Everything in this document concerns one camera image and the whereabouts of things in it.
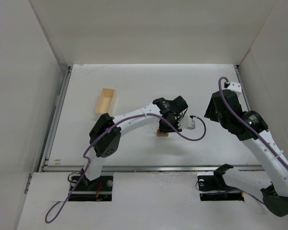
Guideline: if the light tan wood block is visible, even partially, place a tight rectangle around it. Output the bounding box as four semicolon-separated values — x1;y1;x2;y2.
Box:
156;129;168;137

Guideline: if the light wooden box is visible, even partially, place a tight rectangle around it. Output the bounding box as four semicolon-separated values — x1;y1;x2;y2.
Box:
95;88;117;117

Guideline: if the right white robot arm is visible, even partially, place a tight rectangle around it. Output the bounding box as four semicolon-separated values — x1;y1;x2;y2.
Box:
204;90;288;217

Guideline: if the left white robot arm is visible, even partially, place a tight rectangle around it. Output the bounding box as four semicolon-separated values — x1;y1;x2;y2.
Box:
82;96;195;191

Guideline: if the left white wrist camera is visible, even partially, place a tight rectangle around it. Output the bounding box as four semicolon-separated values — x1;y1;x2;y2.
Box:
180;115;195;130

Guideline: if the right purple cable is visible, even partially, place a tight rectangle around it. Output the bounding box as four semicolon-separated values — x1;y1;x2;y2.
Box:
217;76;288;216

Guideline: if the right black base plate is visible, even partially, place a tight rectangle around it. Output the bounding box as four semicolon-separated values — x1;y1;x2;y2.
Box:
195;174;244;201

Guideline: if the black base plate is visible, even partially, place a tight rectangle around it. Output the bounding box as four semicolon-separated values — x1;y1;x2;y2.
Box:
68;175;113;202
195;174;244;201

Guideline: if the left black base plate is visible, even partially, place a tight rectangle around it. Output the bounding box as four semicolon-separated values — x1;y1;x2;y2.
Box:
68;175;113;202

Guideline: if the metal front rail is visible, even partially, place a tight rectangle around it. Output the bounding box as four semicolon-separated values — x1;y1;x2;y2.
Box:
42;164;264;173

